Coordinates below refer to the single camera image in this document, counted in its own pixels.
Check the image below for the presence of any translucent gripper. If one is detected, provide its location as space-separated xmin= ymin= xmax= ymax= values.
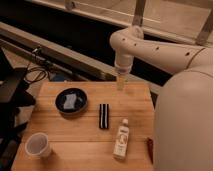
xmin=116 ymin=69 xmax=130 ymax=90

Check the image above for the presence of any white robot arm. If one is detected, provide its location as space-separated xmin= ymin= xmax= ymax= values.
xmin=110 ymin=26 xmax=213 ymax=171

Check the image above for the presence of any black white striped block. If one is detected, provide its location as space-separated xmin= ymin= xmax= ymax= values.
xmin=99 ymin=104 xmax=109 ymax=129

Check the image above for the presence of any grey cloth piece in bowl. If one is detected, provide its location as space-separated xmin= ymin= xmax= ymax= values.
xmin=63 ymin=94 xmax=77 ymax=109

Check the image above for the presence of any black round bowl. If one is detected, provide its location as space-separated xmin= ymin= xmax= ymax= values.
xmin=55 ymin=88 xmax=88 ymax=116

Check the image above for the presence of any metal window railing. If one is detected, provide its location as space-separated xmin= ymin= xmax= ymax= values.
xmin=32 ymin=0 xmax=213 ymax=48

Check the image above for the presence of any small white bottle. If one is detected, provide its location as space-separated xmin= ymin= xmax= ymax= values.
xmin=113 ymin=119 xmax=129 ymax=159

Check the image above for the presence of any white paper cup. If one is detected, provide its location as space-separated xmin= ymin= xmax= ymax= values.
xmin=25 ymin=132 xmax=51 ymax=157

